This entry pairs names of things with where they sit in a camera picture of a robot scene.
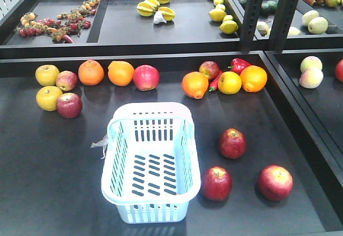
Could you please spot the red apple beside oranges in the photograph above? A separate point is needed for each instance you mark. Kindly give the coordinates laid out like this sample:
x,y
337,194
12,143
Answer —
x,y
146,77

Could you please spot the yellow round fruit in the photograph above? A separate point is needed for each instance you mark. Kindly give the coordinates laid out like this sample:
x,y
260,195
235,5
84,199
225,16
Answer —
x,y
229,83

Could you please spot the red apple front right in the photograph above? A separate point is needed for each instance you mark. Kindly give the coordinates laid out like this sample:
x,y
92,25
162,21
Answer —
x,y
275,182

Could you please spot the dark red apple back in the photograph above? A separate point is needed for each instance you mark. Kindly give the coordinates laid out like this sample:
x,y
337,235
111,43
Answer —
x,y
232,144

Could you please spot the white garlic bulb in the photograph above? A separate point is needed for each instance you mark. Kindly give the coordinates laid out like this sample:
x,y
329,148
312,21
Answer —
x,y
158,18

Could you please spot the black upright post left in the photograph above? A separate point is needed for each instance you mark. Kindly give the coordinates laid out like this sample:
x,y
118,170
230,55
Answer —
x,y
248,28

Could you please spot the left orange of pair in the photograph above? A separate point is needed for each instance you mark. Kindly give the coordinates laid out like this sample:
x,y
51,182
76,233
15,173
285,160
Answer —
x,y
91,73

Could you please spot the orange by pepper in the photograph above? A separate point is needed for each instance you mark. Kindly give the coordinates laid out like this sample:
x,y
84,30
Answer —
x,y
253,78

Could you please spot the cherry tomato vine pile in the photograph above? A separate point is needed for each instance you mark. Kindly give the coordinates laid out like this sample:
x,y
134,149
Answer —
x,y
63,27

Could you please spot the small dark red apple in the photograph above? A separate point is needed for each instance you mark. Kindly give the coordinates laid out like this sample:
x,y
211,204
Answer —
x,y
69,105

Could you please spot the pale green pear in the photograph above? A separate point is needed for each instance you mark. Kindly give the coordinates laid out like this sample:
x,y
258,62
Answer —
x,y
318,25
309,16

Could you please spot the light blue plastic basket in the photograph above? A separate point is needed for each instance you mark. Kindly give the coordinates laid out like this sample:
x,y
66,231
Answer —
x,y
151,170

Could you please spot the black upright post right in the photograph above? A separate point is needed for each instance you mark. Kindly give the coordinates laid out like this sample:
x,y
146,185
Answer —
x,y
281,24

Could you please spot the red bell pepper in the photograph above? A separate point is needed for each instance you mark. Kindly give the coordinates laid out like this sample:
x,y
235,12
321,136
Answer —
x,y
237,65

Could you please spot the red apple behind orange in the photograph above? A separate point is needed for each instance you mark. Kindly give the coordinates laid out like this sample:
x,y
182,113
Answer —
x,y
210,69

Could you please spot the yellow apple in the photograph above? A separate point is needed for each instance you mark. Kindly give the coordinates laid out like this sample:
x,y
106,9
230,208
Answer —
x,y
46,75
47,96

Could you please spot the orange of pair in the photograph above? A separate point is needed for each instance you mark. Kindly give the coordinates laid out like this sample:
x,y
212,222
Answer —
x,y
120,73
91,73

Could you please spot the small red apple back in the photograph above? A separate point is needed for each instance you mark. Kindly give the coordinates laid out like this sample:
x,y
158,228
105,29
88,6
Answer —
x,y
66,81

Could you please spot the yellow apple back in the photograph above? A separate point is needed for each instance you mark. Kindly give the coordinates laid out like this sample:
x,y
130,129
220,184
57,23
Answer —
x,y
46,75

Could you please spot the dark red apple front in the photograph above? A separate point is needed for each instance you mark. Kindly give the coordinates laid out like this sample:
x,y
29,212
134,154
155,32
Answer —
x,y
217,184

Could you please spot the yellow apple front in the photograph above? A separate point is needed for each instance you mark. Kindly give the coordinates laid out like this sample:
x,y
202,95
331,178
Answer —
x,y
47,96

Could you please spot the red apple right tray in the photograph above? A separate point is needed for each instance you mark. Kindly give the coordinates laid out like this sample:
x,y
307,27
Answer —
x,y
339,71

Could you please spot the red chili pepper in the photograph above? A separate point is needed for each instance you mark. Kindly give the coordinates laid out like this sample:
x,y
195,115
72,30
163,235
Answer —
x,y
214,84

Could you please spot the black upright post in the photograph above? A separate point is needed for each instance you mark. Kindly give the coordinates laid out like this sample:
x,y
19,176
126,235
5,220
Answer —
x,y
248,28
281,24

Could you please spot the right orange of pair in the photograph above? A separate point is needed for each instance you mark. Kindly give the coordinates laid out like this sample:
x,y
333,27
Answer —
x,y
120,73

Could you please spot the lone orange centre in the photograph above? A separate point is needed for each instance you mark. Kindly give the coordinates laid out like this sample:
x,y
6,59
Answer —
x,y
195,84

